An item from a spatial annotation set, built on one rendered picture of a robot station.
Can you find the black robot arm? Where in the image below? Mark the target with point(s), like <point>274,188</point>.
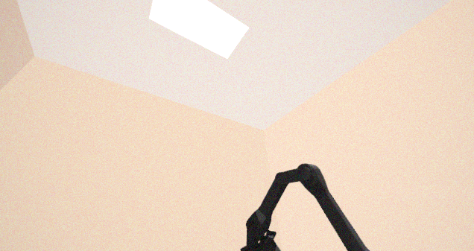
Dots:
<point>313,180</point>

